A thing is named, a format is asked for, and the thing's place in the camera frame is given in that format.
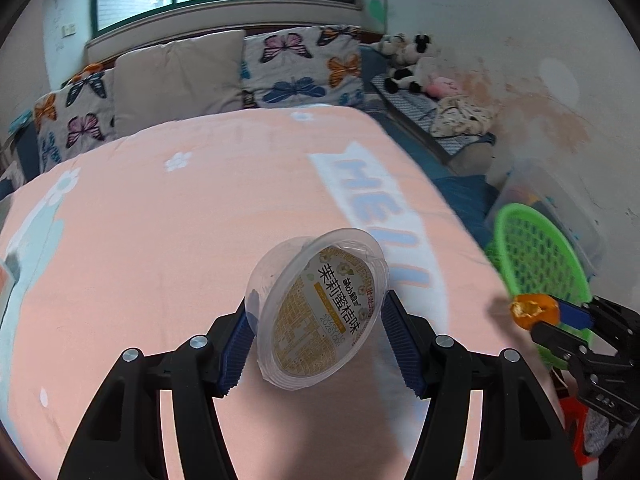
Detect right butterfly print pillow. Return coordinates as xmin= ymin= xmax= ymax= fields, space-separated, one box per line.
xmin=241 ymin=24 xmax=364 ymax=108

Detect butterfly print pillow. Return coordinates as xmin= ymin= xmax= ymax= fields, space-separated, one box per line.
xmin=241 ymin=24 xmax=364 ymax=108
xmin=34 ymin=64 xmax=118 ymax=174

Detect black white plush toys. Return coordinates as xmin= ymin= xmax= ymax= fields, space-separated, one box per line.
xmin=383 ymin=34 xmax=439 ymax=94

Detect pink plush toy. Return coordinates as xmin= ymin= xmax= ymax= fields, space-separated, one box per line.
xmin=423 ymin=77 xmax=463 ymax=101

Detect beige cushion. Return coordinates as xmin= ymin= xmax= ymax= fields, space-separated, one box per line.
xmin=113 ymin=29 xmax=245 ymax=136

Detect clear jelly cup yellow lid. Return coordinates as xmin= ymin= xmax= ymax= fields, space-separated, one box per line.
xmin=244 ymin=228 xmax=388 ymax=391

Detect clear plastic storage box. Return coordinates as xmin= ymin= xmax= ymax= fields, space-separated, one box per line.
xmin=484 ymin=159 xmax=606 ymax=282

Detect left butterfly print pillow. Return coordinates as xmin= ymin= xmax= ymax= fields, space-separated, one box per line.
xmin=34 ymin=64 xmax=118 ymax=174

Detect pink tissue pack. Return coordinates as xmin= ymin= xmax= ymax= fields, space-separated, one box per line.
xmin=0 ymin=254 xmax=20 ymax=321

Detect spotted cream cloth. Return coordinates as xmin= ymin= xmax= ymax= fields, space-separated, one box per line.
xmin=430 ymin=94 xmax=495 ymax=138

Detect green plastic mesh basket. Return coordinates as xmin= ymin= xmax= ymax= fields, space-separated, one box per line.
xmin=485 ymin=202 xmax=592 ymax=311

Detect peach patterned tablecloth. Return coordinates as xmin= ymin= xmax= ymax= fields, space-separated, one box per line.
xmin=1 ymin=107 xmax=550 ymax=479

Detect orange pastry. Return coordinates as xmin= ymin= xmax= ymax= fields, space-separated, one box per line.
xmin=510 ymin=294 xmax=561 ymax=332

